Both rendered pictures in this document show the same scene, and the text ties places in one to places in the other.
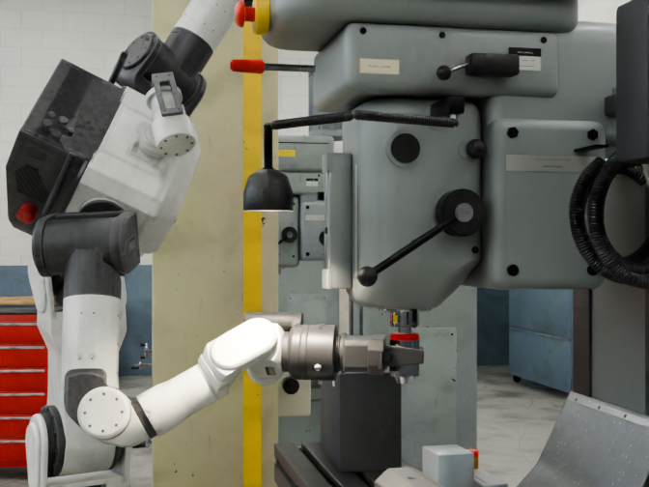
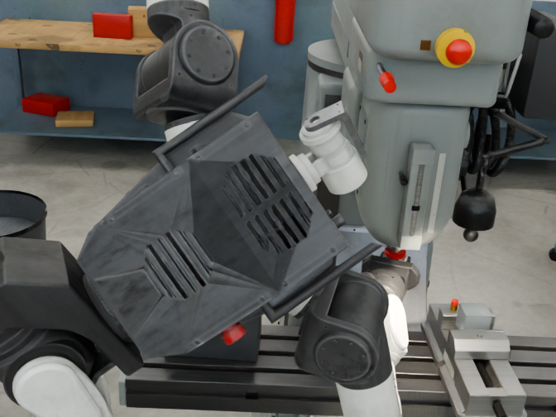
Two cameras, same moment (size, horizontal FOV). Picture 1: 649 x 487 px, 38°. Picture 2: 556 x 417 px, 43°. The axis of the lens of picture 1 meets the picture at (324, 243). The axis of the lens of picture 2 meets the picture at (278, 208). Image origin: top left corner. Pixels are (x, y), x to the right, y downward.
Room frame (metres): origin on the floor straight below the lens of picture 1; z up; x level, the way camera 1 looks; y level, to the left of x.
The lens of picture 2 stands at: (1.48, 1.26, 2.00)
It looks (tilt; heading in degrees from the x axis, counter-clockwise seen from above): 25 degrees down; 281
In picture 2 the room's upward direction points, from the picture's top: 3 degrees clockwise
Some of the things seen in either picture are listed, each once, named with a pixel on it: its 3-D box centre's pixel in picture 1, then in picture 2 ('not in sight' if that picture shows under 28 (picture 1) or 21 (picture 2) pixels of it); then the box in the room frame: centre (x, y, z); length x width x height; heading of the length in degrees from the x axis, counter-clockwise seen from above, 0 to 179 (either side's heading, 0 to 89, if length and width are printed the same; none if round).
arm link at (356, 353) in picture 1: (347, 354); (385, 284); (1.50, -0.04, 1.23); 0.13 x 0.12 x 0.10; 174
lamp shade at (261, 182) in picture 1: (268, 189); (476, 205); (1.37, 0.08, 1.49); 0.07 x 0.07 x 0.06
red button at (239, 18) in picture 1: (245, 14); (457, 51); (1.44, 0.12, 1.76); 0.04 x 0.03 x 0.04; 12
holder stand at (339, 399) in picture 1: (358, 409); (213, 308); (1.88, -0.07, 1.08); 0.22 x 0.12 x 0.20; 10
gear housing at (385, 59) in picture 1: (430, 73); (418, 56); (1.50, -0.17, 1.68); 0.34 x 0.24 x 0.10; 102
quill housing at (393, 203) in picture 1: (407, 205); (407, 163); (1.49, -0.13, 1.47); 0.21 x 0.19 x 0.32; 12
